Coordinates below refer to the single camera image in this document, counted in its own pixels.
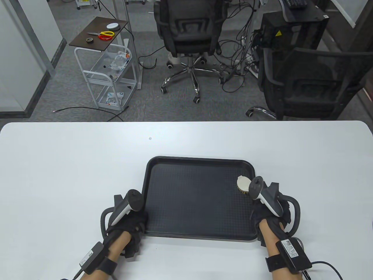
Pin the clear plastic packet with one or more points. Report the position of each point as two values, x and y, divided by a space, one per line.
119 61
113 99

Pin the white round disc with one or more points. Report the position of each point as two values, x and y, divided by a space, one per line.
113 25

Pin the white cart with brown top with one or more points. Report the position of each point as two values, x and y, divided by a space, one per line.
100 45

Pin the black padded office chair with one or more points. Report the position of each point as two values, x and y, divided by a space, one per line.
189 29

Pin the person's left forearm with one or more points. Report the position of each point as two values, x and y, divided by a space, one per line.
116 248

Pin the black computer tower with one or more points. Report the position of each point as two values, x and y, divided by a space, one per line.
291 32

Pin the person's right forearm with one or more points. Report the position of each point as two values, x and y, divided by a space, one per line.
269 236

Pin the person's left hand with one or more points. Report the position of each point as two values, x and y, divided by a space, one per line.
137 221

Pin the black keyboard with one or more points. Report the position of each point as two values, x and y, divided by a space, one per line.
295 3

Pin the black and white controller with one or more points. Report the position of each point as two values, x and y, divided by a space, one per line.
134 199
269 201

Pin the person's right hand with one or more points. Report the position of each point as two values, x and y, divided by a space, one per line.
258 213

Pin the black mesh office chair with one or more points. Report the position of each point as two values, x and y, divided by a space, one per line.
309 87

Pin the black plastic tray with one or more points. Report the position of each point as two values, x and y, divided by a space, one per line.
198 198

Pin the white metal desk leg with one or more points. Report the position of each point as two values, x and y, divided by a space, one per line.
134 58

